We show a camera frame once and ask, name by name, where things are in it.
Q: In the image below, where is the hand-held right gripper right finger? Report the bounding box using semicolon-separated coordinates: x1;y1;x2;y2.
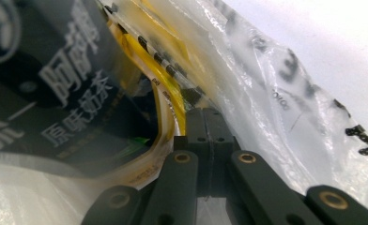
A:
204;107;241;198

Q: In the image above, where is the yellow drink bottle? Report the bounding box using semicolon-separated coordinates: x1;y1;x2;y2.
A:
0;0;211;188

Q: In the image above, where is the translucent white plastic bag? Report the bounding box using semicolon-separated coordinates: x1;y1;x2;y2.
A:
0;0;368;225

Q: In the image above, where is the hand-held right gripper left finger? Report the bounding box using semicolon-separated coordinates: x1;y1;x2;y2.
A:
173;107;212;198

